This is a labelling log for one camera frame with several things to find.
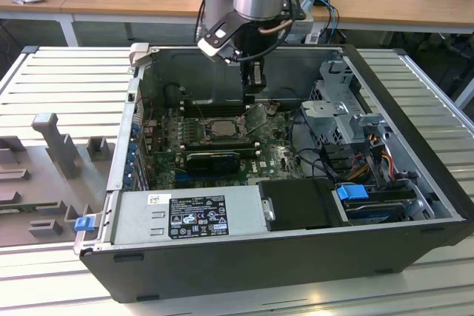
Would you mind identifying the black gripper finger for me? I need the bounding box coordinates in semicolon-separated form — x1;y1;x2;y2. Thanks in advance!
241;58;269;106

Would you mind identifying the thin wire locking lever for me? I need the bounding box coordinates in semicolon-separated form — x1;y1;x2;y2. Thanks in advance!
196;103;210;128
241;123;271;139

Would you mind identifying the black RAM slot bank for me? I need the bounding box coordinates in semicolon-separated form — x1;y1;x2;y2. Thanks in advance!
182;98;250;118
184;138;257;158

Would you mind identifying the CPU socket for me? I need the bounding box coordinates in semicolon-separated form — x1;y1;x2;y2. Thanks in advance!
201;115;248;144

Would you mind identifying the green motherboard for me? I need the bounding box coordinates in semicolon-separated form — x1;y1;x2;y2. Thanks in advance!
142;101;309;191

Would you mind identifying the grey metal drive cage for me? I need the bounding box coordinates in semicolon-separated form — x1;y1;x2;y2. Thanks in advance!
298;58;394;149

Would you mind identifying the black plastic shroud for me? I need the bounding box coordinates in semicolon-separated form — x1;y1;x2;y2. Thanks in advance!
256;178;351;233

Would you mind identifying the blue disk carrier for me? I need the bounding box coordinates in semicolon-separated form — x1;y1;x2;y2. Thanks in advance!
335;182;407;226

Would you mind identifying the grey power supply unit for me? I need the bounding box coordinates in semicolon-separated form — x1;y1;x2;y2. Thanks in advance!
110;184;268;247

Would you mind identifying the black open PC case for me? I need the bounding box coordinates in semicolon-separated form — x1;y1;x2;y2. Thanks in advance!
73;42;474;304

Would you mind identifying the blue case latch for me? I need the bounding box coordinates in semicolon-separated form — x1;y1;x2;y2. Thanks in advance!
74;217;96;232

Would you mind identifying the grey parts rack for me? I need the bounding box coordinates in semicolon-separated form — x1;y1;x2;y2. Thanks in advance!
0;112;114;249

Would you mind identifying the green RAM stick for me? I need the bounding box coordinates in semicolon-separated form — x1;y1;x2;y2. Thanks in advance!
0;203;40;217

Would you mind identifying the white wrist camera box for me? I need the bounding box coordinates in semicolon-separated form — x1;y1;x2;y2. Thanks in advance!
196;21;238;62

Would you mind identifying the black looped cable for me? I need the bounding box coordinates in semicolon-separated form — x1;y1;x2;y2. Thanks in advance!
287;107;336;181

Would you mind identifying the blue cable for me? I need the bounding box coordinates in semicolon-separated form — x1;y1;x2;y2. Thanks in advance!
317;0;341;45

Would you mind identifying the grey case release handle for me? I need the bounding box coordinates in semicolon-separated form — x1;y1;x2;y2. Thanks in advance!
128;42;150;70

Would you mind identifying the yellow red wire bundle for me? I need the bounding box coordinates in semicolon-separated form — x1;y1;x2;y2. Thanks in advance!
349;147;395;181

